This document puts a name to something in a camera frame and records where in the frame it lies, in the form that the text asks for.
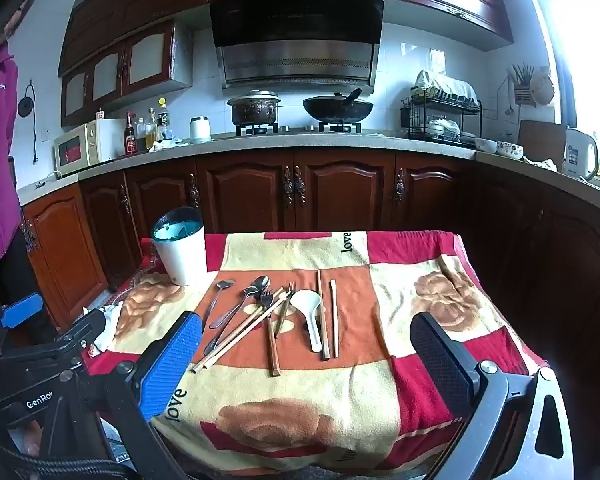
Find steel range hood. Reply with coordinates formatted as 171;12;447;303
209;0;385;92

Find brown cutting board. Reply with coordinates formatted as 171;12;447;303
517;120;568;166

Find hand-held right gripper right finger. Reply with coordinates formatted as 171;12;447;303
411;311;576;480

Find white electric kettle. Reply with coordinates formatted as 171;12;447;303
562;127;600;181

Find gold metal fork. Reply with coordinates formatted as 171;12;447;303
275;281;297;338

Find yellow cap oil bottle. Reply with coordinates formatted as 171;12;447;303
156;97;173;142

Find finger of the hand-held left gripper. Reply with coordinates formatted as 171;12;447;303
1;292;45;331
55;309;107;356

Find glass door wall cabinet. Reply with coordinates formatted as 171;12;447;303
60;20;193;128

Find small metal spoon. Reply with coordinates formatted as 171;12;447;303
200;279;236;329

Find black wok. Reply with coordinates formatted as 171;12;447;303
302;87;374;124

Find white crumpled cloth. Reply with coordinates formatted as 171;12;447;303
92;305;126;356

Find black wire dish rack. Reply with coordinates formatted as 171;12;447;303
400;85;483;147

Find printed patchwork blanket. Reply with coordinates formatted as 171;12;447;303
87;230;551;478

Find white jar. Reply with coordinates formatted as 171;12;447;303
189;116;212;143

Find red patterned tablecloth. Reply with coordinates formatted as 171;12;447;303
107;237;158;306

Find cream microwave oven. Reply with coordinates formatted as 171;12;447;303
54;118;126;177

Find gas stove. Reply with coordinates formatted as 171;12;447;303
235;121;363;137

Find white cloth cover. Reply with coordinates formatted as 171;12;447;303
414;69;478;103

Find round beige wall board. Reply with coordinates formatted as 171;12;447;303
530;71;556;107

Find bright window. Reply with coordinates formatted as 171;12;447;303
525;0;600;131

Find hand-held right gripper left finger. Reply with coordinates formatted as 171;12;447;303
30;311;203;480

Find black round wall device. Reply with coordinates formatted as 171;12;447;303
17;80;37;118

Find dark sauce bottle red label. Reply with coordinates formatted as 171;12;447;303
123;111;137;156

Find wall chopstick holder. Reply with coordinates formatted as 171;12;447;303
510;62;537;107

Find white rag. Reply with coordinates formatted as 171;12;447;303
150;137;188;153

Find stack of white dishes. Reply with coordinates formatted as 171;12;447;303
426;117;463;141

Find white ceramic spoon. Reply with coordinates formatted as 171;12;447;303
290;289;325;353

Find dark cooking pot with lid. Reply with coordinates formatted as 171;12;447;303
226;90;282;127

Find white utensil holder cup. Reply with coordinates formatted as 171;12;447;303
151;206;208;287

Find person's left hand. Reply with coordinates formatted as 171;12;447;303
21;419;45;458

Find wooden base cabinets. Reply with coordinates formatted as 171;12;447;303
17;147;600;361

